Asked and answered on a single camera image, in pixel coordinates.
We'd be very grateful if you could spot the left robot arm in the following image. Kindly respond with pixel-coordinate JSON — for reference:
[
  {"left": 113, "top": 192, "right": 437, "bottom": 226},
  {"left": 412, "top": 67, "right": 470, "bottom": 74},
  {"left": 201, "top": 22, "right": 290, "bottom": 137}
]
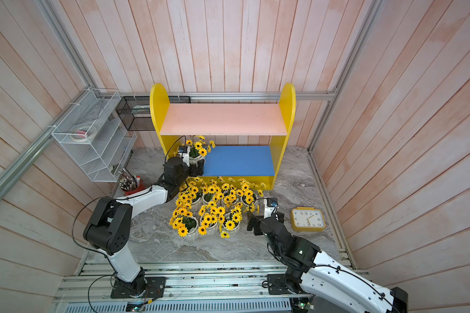
[{"left": 83, "top": 156, "right": 205, "bottom": 297}]

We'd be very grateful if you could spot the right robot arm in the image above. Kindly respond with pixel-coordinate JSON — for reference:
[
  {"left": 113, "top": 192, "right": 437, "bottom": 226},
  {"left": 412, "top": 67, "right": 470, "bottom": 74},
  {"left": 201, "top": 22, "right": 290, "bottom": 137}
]
[{"left": 248, "top": 213, "right": 409, "bottom": 312}]

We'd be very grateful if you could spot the white wire mesh rack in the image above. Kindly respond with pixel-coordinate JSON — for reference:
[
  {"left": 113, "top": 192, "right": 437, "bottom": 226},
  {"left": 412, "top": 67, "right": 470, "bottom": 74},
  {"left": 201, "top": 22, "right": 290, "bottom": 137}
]
[{"left": 52, "top": 89, "right": 137, "bottom": 183}]

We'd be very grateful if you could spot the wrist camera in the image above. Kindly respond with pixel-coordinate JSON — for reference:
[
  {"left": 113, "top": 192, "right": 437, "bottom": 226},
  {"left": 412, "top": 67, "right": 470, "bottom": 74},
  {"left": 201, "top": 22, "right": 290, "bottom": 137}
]
[
  {"left": 177, "top": 145, "right": 191, "bottom": 166},
  {"left": 264, "top": 197, "right": 278, "bottom": 219}
]

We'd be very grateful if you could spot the tape roll in rack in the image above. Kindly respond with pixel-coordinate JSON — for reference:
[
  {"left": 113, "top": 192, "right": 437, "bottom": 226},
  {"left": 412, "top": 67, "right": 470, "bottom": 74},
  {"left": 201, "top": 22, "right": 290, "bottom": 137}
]
[{"left": 69, "top": 125, "right": 97, "bottom": 143}]

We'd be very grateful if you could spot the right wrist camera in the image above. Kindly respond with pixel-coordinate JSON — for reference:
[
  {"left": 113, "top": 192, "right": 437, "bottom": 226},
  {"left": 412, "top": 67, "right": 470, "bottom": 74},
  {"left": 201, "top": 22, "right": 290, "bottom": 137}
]
[{"left": 264, "top": 197, "right": 278, "bottom": 219}]

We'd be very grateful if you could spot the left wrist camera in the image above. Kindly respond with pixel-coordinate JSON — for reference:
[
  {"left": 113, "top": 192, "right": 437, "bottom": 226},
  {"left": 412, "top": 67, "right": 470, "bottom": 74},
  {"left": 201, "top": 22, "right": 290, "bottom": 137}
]
[{"left": 177, "top": 145, "right": 191, "bottom": 166}]

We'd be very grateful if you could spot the red pen holder cup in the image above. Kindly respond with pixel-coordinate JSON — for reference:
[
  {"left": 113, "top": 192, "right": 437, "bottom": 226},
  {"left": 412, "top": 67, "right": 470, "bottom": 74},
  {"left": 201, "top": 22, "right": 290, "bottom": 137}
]
[{"left": 119, "top": 167, "right": 145, "bottom": 196}]

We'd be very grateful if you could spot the black mesh basket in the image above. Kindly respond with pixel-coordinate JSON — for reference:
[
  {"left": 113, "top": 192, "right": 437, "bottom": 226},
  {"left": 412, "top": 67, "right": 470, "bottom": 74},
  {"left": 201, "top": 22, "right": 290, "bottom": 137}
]
[{"left": 116, "top": 96, "right": 191, "bottom": 131}]

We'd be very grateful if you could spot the yellow two-tier shelf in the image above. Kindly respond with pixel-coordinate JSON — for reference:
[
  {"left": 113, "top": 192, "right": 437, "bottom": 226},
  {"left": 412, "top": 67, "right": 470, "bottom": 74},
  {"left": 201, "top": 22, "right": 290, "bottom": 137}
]
[{"left": 150, "top": 83, "right": 296, "bottom": 190}]

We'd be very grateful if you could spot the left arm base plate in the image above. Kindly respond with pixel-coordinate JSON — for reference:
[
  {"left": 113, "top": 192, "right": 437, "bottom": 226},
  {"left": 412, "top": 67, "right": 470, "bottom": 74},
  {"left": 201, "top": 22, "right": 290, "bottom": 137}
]
[{"left": 110, "top": 276, "right": 167, "bottom": 299}]

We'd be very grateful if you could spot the yellow alarm clock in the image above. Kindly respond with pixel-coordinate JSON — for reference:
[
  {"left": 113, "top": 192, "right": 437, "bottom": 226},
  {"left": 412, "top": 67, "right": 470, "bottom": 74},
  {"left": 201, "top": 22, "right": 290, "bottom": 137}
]
[{"left": 290, "top": 207, "right": 326, "bottom": 232}]

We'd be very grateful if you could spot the sunflower pot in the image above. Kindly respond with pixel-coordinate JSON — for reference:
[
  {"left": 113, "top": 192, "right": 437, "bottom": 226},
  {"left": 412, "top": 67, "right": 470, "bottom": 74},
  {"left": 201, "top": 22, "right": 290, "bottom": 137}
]
[
  {"left": 220, "top": 206, "right": 243, "bottom": 239},
  {"left": 175, "top": 177, "right": 202, "bottom": 209},
  {"left": 238, "top": 178, "right": 267, "bottom": 213},
  {"left": 218, "top": 177, "right": 240, "bottom": 207},
  {"left": 198, "top": 205, "right": 226, "bottom": 236},
  {"left": 169, "top": 207, "right": 199, "bottom": 241},
  {"left": 186, "top": 135, "right": 216, "bottom": 164},
  {"left": 201, "top": 177, "right": 222, "bottom": 205}
]

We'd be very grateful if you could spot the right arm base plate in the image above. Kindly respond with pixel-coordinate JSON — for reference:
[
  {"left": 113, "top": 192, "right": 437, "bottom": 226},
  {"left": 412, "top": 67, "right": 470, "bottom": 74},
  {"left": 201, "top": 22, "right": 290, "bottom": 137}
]
[{"left": 262, "top": 273, "right": 304, "bottom": 295}]

